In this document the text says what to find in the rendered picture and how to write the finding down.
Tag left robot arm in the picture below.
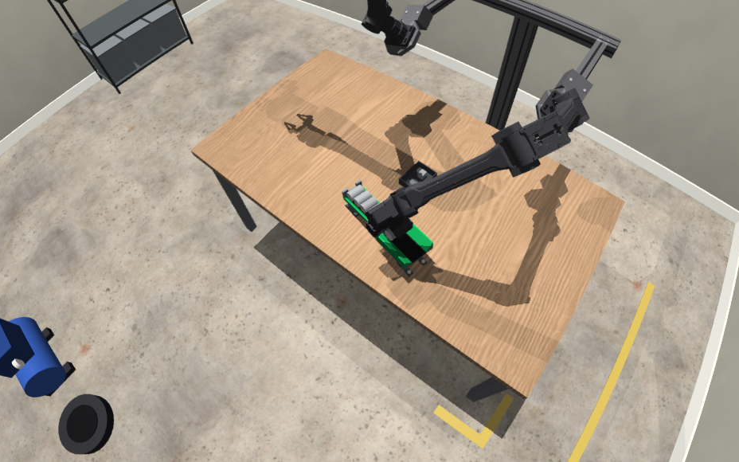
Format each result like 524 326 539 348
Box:
366 88 590 237

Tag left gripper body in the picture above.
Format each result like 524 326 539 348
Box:
388 217 413 237

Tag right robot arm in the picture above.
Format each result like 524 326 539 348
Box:
362 0 416 47

